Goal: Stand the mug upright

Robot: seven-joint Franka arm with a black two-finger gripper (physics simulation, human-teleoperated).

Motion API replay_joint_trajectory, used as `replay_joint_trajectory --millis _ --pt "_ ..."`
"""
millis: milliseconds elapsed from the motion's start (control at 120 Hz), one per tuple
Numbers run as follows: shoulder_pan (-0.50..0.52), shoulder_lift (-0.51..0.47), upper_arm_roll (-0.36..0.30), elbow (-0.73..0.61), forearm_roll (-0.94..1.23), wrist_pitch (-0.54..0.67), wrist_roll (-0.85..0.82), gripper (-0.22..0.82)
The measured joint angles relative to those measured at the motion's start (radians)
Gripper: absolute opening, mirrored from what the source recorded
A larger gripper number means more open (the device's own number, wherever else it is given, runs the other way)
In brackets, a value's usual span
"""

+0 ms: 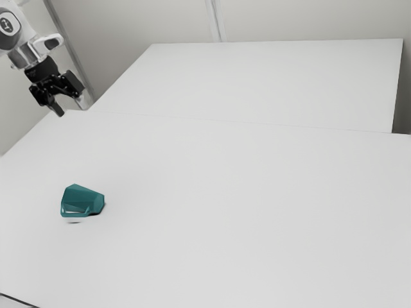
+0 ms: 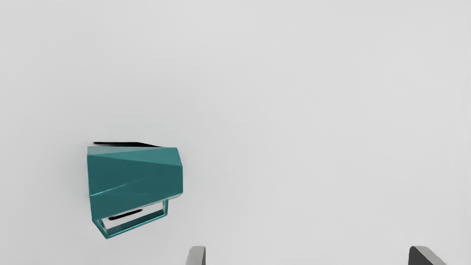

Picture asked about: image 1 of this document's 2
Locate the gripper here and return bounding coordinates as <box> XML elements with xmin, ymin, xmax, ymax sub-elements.
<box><xmin>24</xmin><ymin>56</ymin><xmax>85</xmax><ymax>117</ymax></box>

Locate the teal faceted mug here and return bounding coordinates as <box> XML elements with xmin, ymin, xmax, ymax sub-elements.
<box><xmin>60</xmin><ymin>183</ymin><xmax>105</xmax><ymax>219</ymax></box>

